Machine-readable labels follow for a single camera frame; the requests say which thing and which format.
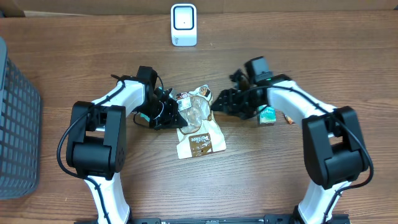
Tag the teal Kleenex tissue pack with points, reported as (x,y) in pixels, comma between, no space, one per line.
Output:
(266,115)

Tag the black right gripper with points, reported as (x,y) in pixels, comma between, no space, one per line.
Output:
(230,99)

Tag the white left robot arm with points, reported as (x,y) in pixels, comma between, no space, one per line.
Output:
(94,147)

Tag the orange Kleenex tissue pack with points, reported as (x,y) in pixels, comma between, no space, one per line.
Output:
(288,119)

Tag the brown clear snack bag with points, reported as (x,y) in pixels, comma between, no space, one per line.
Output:
(202,135)

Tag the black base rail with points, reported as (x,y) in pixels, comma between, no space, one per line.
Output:
(217,220)

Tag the dark grey mesh basket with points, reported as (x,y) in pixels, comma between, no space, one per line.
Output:
(21,127)

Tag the teal snack packet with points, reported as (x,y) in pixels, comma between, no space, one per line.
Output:
(145,117)

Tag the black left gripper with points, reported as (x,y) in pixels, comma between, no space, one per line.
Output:
(165,109)

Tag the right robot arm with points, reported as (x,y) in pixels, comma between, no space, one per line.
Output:
(334,151)

